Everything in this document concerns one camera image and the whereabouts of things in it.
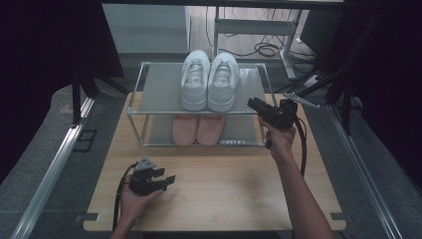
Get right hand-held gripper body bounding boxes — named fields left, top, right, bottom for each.
left=260, top=93, right=321, bottom=129

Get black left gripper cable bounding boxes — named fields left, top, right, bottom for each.
left=112, top=162, right=138, bottom=232

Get white desk frame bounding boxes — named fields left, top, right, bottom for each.
left=212, top=6, right=305, bottom=81

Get person's right hand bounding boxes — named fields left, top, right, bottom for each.
left=258, top=117, right=297, bottom=160

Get white sneaker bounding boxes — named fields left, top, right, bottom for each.
left=207, top=52, right=241, bottom=113
left=180, top=49, right=211, bottom=113

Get black stand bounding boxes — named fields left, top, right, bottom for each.
left=274, top=16, right=382, bottom=136
left=70, top=71, right=130, bottom=126

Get person's left hand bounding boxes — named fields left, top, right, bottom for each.
left=118, top=183, right=164, bottom=222

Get black floor cables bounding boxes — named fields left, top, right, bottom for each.
left=205, top=6, right=317, bottom=65

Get metal two-tier shoe rack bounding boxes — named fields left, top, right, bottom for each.
left=126, top=61, right=282, bottom=147

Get white power strip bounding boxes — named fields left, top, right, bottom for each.
left=303, top=74, right=323, bottom=89

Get dark curtain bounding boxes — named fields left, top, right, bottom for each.
left=331, top=0, right=422, bottom=192
left=0, top=0, right=125, bottom=183

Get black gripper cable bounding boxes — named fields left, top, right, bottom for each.
left=293, top=117, right=309, bottom=177
left=112, top=162, right=138, bottom=232

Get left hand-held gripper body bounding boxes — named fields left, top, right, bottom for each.
left=128, top=156, right=164, bottom=197

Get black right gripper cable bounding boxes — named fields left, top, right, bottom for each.
left=293, top=117, right=309, bottom=177

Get pink slipper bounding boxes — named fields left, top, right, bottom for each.
left=171, top=114, right=199, bottom=146
left=196, top=114, right=227, bottom=146

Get aluminium rail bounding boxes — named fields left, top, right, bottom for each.
left=9, top=97, right=97, bottom=239
left=326, top=103, right=404, bottom=239

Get white cabinet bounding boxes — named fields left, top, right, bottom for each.
left=102, top=3, right=192, bottom=55

